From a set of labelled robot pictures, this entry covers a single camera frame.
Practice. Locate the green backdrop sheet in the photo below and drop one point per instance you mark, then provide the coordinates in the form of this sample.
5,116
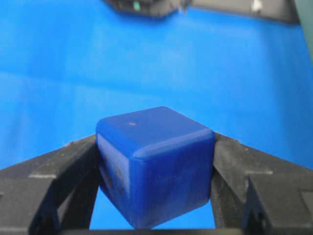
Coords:
305,13

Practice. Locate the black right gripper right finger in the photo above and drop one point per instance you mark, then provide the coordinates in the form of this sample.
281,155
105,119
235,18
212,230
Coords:
255,193

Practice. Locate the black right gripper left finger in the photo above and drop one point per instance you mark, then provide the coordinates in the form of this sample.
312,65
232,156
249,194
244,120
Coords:
51,193

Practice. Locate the blue table mat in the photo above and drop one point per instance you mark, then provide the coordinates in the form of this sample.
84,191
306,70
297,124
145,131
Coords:
66,64

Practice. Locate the blue block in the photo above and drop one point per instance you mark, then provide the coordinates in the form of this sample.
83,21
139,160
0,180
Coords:
156,164

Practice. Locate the black aluminium frame rail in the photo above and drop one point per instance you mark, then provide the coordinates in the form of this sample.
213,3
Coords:
276,10

